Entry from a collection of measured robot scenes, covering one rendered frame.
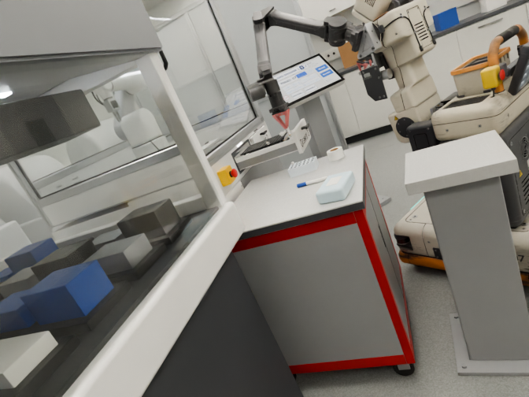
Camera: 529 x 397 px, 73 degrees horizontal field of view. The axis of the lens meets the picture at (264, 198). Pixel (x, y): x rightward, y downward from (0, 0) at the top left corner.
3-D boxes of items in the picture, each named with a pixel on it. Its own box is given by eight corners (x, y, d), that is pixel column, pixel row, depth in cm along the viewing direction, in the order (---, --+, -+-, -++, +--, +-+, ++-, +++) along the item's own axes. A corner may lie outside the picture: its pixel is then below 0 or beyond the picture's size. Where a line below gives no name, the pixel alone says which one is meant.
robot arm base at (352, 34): (358, 31, 146) (375, 24, 152) (342, 25, 150) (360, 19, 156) (353, 53, 153) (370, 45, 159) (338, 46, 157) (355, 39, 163)
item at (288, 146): (306, 136, 190) (302, 125, 188) (298, 150, 167) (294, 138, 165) (241, 159, 204) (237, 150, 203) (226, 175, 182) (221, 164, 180)
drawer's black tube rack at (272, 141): (291, 142, 189) (286, 131, 187) (284, 152, 173) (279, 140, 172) (254, 155, 197) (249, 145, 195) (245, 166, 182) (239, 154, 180)
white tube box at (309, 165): (319, 163, 161) (316, 155, 160) (316, 169, 153) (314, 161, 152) (293, 172, 165) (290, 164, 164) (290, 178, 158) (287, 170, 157)
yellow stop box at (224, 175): (238, 178, 162) (231, 164, 160) (232, 183, 156) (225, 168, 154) (228, 181, 164) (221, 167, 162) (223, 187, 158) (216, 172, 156)
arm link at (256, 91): (266, 63, 148) (269, 79, 155) (240, 73, 147) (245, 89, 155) (276, 80, 141) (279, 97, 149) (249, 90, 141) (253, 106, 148)
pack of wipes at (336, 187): (331, 186, 128) (327, 174, 127) (356, 180, 123) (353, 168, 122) (318, 205, 116) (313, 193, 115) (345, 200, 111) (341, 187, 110)
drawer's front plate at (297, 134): (311, 137, 191) (304, 117, 188) (303, 153, 165) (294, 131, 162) (308, 138, 191) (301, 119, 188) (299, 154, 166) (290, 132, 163)
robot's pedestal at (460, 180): (534, 310, 138) (497, 128, 116) (563, 376, 113) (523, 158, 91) (449, 316, 152) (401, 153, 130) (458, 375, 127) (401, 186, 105)
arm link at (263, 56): (262, 9, 168) (266, 31, 177) (250, 12, 168) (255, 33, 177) (271, 68, 145) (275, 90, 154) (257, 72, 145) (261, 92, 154)
